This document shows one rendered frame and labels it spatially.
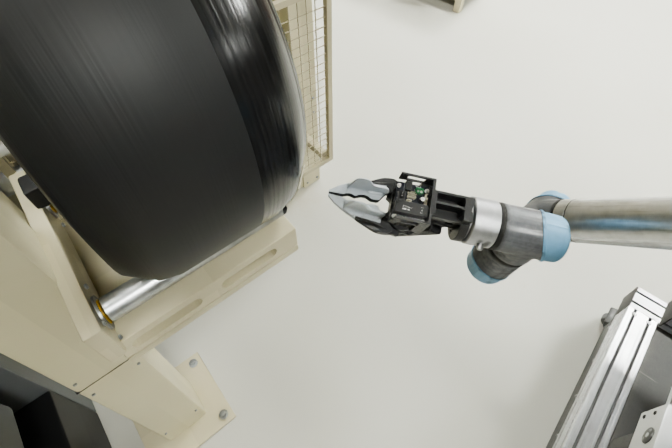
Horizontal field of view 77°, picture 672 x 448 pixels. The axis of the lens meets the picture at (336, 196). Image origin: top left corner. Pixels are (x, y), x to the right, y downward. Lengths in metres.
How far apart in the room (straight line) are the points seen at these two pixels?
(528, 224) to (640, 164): 1.92
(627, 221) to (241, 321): 1.32
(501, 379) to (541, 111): 1.51
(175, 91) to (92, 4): 0.09
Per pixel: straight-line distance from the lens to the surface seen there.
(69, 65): 0.41
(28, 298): 0.79
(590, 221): 0.77
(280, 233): 0.81
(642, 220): 0.73
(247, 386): 1.61
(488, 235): 0.66
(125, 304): 0.76
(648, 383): 1.66
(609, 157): 2.52
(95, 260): 0.97
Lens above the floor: 1.54
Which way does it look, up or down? 52 degrees down
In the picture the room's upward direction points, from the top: straight up
